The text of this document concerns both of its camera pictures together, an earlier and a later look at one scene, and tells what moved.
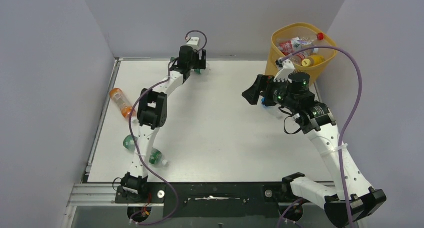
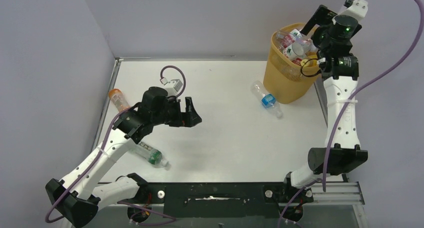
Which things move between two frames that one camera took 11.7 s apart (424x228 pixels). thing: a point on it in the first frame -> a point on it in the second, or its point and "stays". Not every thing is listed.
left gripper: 200,64 -> 189,119
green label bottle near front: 156,156 stays
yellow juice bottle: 313,60 stays
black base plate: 214,200 stays
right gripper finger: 252,94 -> 322,15
